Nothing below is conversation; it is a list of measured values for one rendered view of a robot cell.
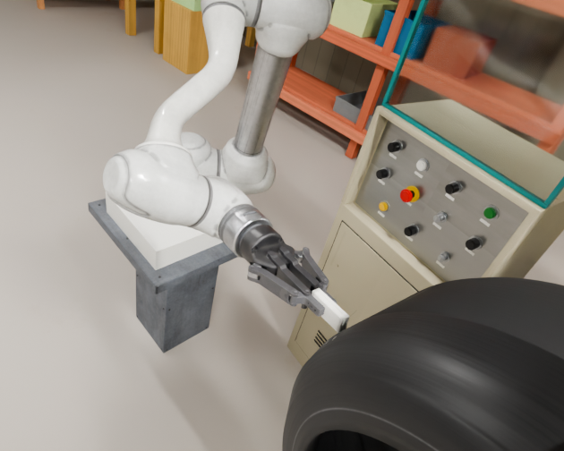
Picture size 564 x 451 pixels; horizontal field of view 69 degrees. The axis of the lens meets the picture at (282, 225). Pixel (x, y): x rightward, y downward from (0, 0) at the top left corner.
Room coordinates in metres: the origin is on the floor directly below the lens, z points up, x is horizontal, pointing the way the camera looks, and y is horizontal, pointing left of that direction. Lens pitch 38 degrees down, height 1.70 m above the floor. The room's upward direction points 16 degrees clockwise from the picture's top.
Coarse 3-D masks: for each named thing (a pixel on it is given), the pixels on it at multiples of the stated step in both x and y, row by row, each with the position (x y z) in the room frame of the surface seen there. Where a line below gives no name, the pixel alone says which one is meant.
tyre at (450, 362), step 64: (384, 320) 0.32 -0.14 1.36; (448, 320) 0.30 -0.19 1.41; (512, 320) 0.30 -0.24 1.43; (320, 384) 0.27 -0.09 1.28; (384, 384) 0.24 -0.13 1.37; (448, 384) 0.22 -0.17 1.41; (512, 384) 0.21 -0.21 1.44; (320, 448) 0.33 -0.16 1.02; (384, 448) 0.38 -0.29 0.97; (448, 448) 0.18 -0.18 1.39; (512, 448) 0.17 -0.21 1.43
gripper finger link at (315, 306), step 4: (300, 292) 0.45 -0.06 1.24; (292, 296) 0.43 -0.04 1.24; (300, 296) 0.44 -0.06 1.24; (304, 296) 0.44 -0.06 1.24; (308, 296) 0.44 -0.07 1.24; (312, 296) 0.44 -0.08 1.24; (292, 300) 0.43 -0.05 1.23; (296, 300) 0.43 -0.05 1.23; (300, 300) 0.44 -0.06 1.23; (304, 300) 0.44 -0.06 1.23; (308, 300) 0.43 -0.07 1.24; (312, 300) 0.44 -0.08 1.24; (316, 300) 0.44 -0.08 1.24; (308, 304) 0.43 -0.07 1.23; (312, 304) 0.43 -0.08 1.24; (316, 304) 0.43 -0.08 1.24; (320, 304) 0.43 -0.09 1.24; (312, 308) 0.42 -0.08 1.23; (316, 308) 0.42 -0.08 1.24; (320, 308) 0.42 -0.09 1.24; (324, 308) 0.42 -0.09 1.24; (316, 312) 0.42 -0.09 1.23; (320, 312) 0.42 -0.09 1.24
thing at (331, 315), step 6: (312, 294) 0.45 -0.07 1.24; (318, 294) 0.44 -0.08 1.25; (318, 300) 0.44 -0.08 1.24; (324, 300) 0.43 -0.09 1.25; (324, 306) 0.43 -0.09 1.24; (330, 306) 0.42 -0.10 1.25; (324, 312) 0.42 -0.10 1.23; (330, 312) 0.42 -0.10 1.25; (336, 312) 0.41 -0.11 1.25; (324, 318) 0.42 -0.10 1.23; (330, 318) 0.41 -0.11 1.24; (336, 318) 0.41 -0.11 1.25; (342, 318) 0.40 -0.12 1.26; (330, 324) 0.41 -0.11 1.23; (336, 324) 0.40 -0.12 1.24; (342, 324) 0.40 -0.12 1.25; (336, 330) 0.40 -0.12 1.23
